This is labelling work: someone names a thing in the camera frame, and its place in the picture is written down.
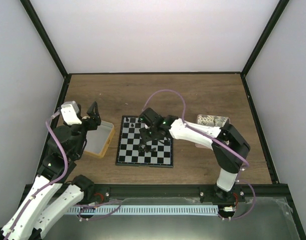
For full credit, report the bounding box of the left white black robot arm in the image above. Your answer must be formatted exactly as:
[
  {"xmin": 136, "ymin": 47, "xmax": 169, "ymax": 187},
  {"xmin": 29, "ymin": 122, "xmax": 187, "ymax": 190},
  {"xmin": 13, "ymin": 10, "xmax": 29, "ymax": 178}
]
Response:
[{"xmin": 0, "ymin": 101, "xmax": 101, "ymax": 240}]

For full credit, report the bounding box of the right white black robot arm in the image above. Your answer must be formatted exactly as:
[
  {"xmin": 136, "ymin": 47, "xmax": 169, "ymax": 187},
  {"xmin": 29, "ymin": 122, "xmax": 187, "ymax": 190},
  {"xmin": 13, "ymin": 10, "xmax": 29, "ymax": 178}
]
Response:
[{"xmin": 139, "ymin": 114, "xmax": 250, "ymax": 202}]

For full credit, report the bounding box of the pile of black chess pieces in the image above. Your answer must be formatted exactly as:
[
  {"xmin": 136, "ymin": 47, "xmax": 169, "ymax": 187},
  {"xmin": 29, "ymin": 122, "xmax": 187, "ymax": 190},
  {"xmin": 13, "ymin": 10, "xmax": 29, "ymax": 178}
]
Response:
[{"xmin": 138, "ymin": 144, "xmax": 156, "ymax": 153}]

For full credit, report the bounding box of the yellow tin box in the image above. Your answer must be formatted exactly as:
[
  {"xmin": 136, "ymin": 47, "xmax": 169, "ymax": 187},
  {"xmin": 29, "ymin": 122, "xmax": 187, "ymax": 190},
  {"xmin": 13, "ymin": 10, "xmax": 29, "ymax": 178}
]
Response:
[{"xmin": 84, "ymin": 121, "xmax": 115, "ymax": 159}]

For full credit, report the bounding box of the black and silver chessboard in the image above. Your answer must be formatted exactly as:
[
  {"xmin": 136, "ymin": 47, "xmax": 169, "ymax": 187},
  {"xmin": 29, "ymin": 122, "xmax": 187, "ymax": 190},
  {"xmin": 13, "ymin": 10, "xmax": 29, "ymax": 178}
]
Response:
[{"xmin": 115, "ymin": 115, "xmax": 173, "ymax": 168}]

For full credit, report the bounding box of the pink tin box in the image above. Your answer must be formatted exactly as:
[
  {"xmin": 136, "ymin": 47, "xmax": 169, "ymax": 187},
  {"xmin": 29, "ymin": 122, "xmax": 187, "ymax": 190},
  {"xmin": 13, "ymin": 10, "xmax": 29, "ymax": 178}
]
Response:
[{"xmin": 194, "ymin": 114, "xmax": 230, "ymax": 138}]

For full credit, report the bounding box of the light blue cable duct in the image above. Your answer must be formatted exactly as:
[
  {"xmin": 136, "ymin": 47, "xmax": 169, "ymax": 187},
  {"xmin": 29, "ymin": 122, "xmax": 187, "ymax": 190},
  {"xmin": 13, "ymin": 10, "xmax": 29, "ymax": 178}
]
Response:
[{"xmin": 67, "ymin": 205, "xmax": 218, "ymax": 216}]

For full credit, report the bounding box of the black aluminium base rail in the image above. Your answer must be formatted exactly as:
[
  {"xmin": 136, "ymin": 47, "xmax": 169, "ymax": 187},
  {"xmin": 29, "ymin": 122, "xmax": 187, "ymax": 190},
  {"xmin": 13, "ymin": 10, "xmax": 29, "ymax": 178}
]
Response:
[{"xmin": 91, "ymin": 183, "xmax": 290, "ymax": 202}]

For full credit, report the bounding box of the black frame post left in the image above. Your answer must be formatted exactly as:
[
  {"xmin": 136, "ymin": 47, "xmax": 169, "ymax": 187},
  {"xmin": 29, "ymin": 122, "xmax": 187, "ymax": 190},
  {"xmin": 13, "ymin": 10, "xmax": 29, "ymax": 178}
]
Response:
[{"xmin": 20, "ymin": 0, "xmax": 68, "ymax": 79}]

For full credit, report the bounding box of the black frame post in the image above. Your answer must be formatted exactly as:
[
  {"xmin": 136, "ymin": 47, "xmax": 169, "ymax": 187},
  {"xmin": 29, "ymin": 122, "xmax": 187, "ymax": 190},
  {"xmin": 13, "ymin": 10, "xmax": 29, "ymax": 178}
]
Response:
[
  {"xmin": 20, "ymin": 0, "xmax": 68, "ymax": 79},
  {"xmin": 241, "ymin": 0, "xmax": 289, "ymax": 77}
]

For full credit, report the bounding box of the black frame post right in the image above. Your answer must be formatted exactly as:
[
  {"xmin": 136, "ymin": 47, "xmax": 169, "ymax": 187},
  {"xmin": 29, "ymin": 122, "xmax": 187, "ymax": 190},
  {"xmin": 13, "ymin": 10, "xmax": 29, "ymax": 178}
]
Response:
[{"xmin": 241, "ymin": 0, "xmax": 289, "ymax": 77}]

